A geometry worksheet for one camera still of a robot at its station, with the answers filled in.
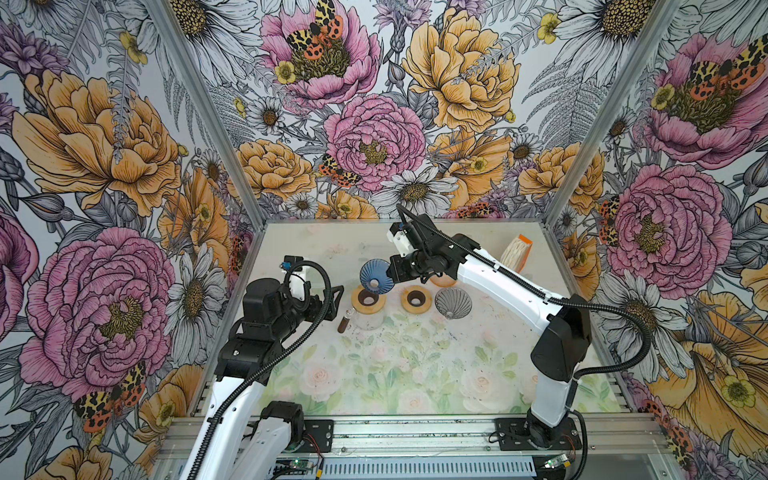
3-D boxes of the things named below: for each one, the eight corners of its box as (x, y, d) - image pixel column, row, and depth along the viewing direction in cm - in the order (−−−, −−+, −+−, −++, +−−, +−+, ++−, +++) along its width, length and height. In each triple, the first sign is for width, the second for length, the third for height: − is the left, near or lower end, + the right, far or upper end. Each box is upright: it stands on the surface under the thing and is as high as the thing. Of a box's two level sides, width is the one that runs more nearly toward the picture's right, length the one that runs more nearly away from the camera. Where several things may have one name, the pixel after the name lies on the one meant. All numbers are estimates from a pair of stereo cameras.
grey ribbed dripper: (434, 323, 96) (437, 310, 90) (432, 302, 101) (434, 288, 95) (468, 323, 96) (473, 310, 90) (464, 302, 101) (469, 288, 95)
